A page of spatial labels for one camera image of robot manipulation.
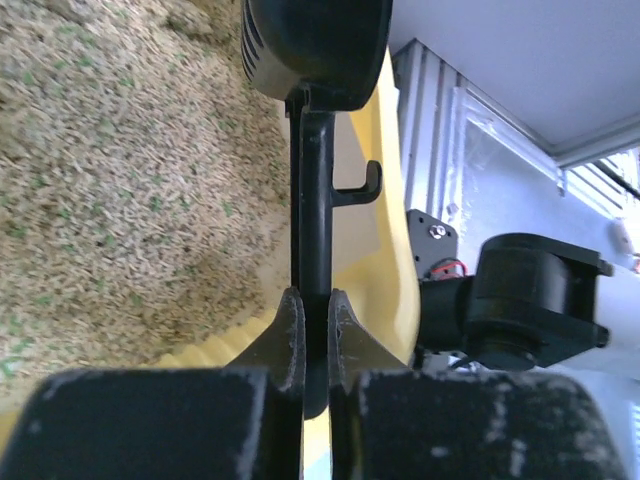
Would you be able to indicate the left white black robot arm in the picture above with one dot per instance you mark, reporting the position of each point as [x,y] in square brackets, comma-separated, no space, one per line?
[531,300]

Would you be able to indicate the beige cat litter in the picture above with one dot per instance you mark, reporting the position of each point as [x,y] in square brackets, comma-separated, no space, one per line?
[143,183]

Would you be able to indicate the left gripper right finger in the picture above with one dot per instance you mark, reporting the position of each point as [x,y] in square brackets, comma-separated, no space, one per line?
[391,422]

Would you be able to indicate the black litter scoop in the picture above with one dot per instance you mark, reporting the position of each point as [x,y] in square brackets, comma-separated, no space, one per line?
[319,58]

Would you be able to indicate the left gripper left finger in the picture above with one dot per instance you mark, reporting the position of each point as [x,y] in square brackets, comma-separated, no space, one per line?
[241,421]

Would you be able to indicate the yellow litter box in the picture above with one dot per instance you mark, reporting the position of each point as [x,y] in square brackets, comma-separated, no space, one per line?
[371,254]

